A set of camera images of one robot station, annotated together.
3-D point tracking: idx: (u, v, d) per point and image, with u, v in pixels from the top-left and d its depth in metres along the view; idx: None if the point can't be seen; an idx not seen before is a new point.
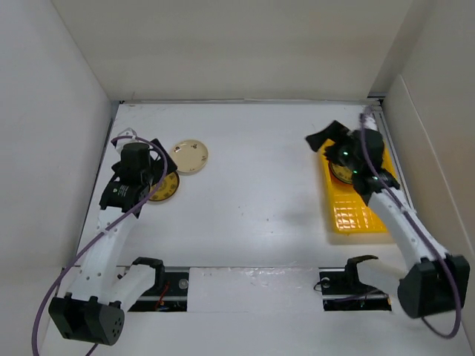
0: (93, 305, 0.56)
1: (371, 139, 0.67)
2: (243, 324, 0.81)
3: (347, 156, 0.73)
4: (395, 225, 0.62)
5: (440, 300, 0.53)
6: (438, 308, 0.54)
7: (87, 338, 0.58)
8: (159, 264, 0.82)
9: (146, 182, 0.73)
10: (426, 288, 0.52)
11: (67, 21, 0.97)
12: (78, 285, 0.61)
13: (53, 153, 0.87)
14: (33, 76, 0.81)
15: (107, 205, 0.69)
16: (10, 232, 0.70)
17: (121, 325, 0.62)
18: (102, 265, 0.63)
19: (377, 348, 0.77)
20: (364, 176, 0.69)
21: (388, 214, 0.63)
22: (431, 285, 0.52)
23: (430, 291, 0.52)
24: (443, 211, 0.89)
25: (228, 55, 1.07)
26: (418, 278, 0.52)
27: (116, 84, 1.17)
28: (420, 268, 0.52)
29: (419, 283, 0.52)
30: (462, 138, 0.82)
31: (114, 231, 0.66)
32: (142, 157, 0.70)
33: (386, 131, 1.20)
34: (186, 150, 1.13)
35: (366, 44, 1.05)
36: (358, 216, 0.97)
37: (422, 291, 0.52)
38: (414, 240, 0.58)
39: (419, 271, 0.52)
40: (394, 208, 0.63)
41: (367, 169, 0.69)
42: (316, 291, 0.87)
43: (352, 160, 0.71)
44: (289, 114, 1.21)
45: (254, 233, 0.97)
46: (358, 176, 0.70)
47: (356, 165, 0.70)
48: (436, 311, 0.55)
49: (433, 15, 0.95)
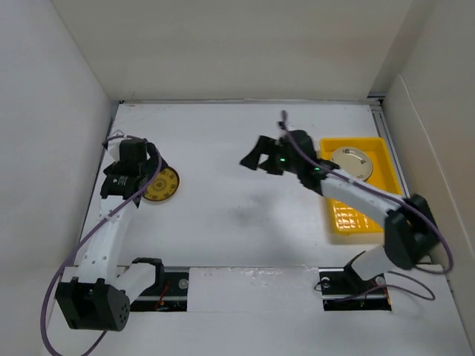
0: (101, 288, 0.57)
1: (299, 136, 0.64)
2: (242, 325, 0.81)
3: (285, 162, 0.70)
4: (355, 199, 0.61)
5: (422, 239, 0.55)
6: (426, 251, 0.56)
7: (94, 324, 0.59)
8: (159, 262, 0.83)
9: (145, 173, 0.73)
10: (404, 235, 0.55)
11: (67, 22, 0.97)
12: (84, 269, 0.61)
13: (53, 155, 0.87)
14: (33, 78, 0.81)
15: (108, 194, 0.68)
16: (10, 232, 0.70)
17: (127, 311, 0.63)
18: (107, 251, 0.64)
19: (376, 348, 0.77)
20: (308, 174, 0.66)
21: (345, 193, 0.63)
22: (406, 227, 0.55)
23: (409, 239, 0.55)
24: (443, 210, 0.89)
25: (228, 53, 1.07)
26: (395, 228, 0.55)
27: (117, 84, 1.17)
28: (391, 219, 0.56)
29: (398, 232, 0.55)
30: (461, 136, 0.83)
31: (116, 216, 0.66)
32: (141, 150, 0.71)
33: (386, 131, 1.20)
34: (354, 159, 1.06)
35: (367, 43, 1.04)
36: (359, 216, 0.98)
37: (404, 239, 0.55)
38: (376, 205, 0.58)
39: (392, 222, 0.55)
40: (346, 185, 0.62)
41: (306, 165, 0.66)
42: (316, 291, 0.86)
43: (289, 162, 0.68)
44: (290, 114, 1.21)
45: (255, 233, 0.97)
46: (303, 177, 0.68)
47: (297, 165, 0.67)
48: (425, 254, 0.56)
49: (433, 17, 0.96)
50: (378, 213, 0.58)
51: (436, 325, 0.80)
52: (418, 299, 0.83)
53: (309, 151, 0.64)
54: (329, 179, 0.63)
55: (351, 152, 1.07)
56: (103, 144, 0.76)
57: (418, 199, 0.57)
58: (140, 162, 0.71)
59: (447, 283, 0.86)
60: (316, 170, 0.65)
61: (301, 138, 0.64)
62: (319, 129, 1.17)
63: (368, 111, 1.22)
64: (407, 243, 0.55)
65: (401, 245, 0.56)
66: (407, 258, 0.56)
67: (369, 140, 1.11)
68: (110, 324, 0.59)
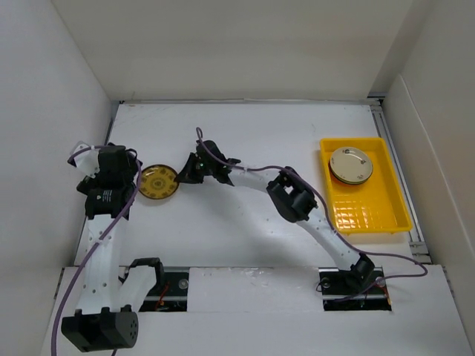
0: (107, 318, 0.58)
1: (208, 144, 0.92)
2: (243, 325, 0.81)
3: (203, 167, 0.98)
4: (250, 182, 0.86)
5: (298, 196, 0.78)
6: (304, 202, 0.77)
7: (106, 347, 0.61)
8: (158, 262, 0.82)
9: (128, 183, 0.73)
10: (280, 196, 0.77)
11: (67, 22, 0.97)
12: (85, 299, 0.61)
13: (53, 155, 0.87)
14: (33, 78, 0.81)
15: (95, 213, 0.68)
16: (10, 232, 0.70)
17: (135, 325, 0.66)
18: (106, 276, 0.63)
19: (377, 348, 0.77)
20: (220, 171, 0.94)
21: (244, 179, 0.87)
22: (283, 190, 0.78)
23: (289, 199, 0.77)
24: (442, 211, 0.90)
25: (228, 53, 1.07)
26: (273, 193, 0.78)
27: (117, 84, 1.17)
28: (271, 188, 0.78)
29: (276, 195, 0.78)
30: (461, 137, 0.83)
31: (108, 238, 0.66)
32: (120, 159, 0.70)
33: (386, 130, 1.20)
34: (355, 159, 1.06)
35: (367, 43, 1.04)
36: (358, 216, 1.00)
37: (283, 199, 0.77)
38: (263, 180, 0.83)
39: (271, 189, 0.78)
40: (243, 173, 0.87)
41: (218, 165, 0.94)
42: (316, 291, 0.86)
43: (207, 167, 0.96)
44: (289, 113, 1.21)
45: (254, 233, 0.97)
46: (217, 175, 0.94)
47: (211, 167, 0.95)
48: (305, 206, 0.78)
49: (433, 17, 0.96)
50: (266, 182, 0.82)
51: (436, 325, 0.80)
52: (418, 300, 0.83)
53: (218, 154, 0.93)
54: (233, 172, 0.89)
55: (351, 152, 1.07)
56: (70, 162, 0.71)
57: (289, 167, 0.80)
58: (122, 175, 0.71)
59: (447, 283, 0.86)
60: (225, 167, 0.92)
61: (211, 143, 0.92)
62: (319, 129, 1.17)
63: (369, 112, 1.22)
64: (287, 201, 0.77)
65: (285, 206, 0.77)
66: (292, 213, 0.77)
67: (369, 140, 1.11)
68: (122, 343, 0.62)
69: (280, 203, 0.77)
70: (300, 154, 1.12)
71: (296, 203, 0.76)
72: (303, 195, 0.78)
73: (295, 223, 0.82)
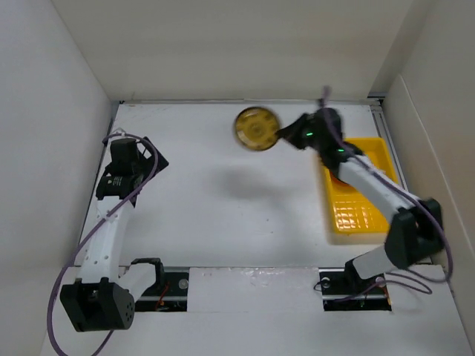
0: (106, 286, 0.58)
1: (332, 115, 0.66)
2: (243, 325, 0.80)
3: (311, 136, 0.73)
4: (366, 188, 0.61)
5: (424, 242, 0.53)
6: (427, 254, 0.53)
7: (101, 325, 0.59)
8: (159, 262, 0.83)
9: (138, 173, 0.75)
10: (407, 233, 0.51)
11: (67, 22, 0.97)
12: (87, 270, 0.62)
13: (53, 155, 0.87)
14: (33, 77, 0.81)
15: (105, 195, 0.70)
16: (10, 231, 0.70)
17: (131, 311, 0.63)
18: (108, 250, 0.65)
19: (377, 348, 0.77)
20: (330, 152, 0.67)
21: (356, 178, 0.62)
22: (413, 230, 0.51)
23: (412, 230, 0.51)
24: (442, 210, 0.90)
25: (228, 54, 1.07)
26: (399, 225, 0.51)
27: (117, 84, 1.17)
28: (399, 217, 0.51)
29: (402, 229, 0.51)
30: (462, 136, 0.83)
31: (114, 216, 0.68)
32: (131, 149, 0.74)
33: (386, 130, 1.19)
34: None
35: (367, 42, 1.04)
36: (358, 216, 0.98)
37: (407, 239, 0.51)
38: (390, 201, 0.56)
39: (398, 219, 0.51)
40: (361, 171, 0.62)
41: (332, 143, 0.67)
42: (316, 291, 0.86)
43: (316, 138, 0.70)
44: (289, 114, 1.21)
45: (254, 233, 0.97)
46: (325, 155, 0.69)
47: (320, 143, 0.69)
48: (424, 256, 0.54)
49: (433, 17, 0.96)
50: (392, 209, 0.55)
51: (436, 325, 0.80)
52: (418, 300, 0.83)
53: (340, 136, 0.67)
54: (349, 163, 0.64)
55: None
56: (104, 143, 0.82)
57: (426, 202, 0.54)
58: (131, 162, 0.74)
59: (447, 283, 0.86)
60: (341, 149, 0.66)
61: (341, 119, 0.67)
62: None
63: (369, 112, 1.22)
64: (411, 242, 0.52)
65: (400, 246, 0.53)
66: (404, 258, 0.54)
67: (369, 140, 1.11)
68: (117, 323, 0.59)
69: (402, 242, 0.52)
70: (300, 154, 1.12)
71: (419, 248, 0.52)
72: (433, 245, 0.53)
73: (394, 264, 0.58)
